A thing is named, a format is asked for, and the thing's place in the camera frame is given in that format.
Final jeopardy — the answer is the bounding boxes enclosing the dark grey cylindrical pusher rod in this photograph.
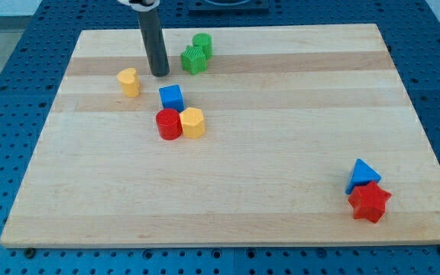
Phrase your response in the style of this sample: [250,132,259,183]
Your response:
[137,8,170,77]

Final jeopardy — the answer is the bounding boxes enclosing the white tool mount flange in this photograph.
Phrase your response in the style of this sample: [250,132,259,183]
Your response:
[117,0,160,8]

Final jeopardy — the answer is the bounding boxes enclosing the green star block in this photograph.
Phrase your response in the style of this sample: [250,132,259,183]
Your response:
[180,45,207,75]

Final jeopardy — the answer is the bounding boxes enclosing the green cylinder block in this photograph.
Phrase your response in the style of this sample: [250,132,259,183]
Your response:
[192,33,213,60]

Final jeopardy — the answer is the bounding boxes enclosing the yellow heart block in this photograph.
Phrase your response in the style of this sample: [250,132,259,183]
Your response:
[117,68,141,98]

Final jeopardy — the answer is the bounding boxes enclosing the blue cube block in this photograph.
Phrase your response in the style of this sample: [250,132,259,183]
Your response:
[159,85,185,112]

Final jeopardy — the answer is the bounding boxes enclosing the red cylinder block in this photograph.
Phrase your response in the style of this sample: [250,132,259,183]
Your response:
[156,108,183,141]

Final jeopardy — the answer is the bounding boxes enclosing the yellow hexagon block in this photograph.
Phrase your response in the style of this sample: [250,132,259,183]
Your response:
[180,107,205,139]

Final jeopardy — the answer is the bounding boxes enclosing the wooden board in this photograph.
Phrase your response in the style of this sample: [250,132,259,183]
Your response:
[0,24,440,248]

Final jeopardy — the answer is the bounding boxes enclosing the blue triangle block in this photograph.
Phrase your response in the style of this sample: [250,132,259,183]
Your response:
[345,159,381,195]

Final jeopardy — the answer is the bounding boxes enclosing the red star block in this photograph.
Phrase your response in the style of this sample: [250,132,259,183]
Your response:
[348,180,392,224]

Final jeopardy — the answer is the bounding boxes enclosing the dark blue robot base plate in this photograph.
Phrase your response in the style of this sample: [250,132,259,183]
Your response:
[185,0,270,15]

